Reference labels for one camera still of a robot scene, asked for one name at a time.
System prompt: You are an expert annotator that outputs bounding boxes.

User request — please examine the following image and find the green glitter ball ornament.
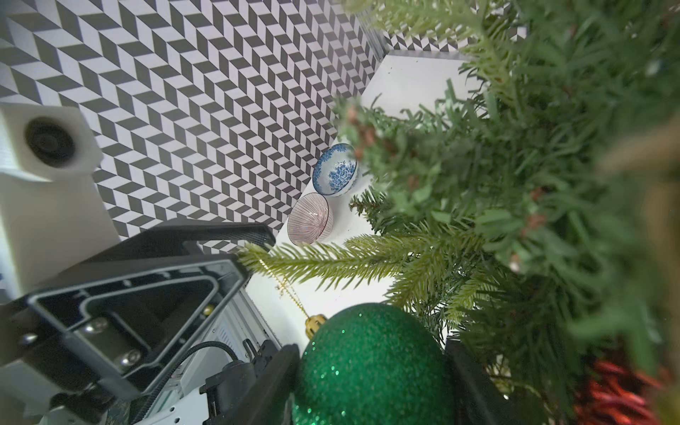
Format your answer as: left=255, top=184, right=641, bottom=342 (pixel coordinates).
left=292, top=303, right=455, bottom=424

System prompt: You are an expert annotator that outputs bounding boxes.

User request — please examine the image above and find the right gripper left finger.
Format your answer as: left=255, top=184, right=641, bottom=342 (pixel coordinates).
left=204, top=345, right=300, bottom=425

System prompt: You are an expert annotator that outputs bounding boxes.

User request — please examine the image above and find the blue patterned bowl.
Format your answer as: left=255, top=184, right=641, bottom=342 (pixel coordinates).
left=312, top=143, right=359, bottom=198

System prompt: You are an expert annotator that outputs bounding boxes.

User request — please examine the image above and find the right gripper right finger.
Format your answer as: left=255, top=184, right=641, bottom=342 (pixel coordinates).
left=444, top=338, right=522, bottom=424

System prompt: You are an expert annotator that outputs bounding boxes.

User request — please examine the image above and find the pink striped bowl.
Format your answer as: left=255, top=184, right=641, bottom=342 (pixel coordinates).
left=287, top=193, right=334, bottom=245

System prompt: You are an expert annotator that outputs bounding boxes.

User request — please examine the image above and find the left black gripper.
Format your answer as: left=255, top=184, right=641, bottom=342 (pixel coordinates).
left=1, top=220, right=274, bottom=404

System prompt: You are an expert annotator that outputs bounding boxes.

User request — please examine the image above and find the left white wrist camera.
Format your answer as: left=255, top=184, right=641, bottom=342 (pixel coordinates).
left=1, top=103, right=120, bottom=299

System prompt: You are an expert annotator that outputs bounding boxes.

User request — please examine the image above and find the small green christmas tree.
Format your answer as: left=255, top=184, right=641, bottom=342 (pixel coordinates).
left=240, top=1, right=679, bottom=424

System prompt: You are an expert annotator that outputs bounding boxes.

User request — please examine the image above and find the red faceted ball ornament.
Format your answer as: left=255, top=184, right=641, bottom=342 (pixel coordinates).
left=574, top=359, right=671, bottom=424

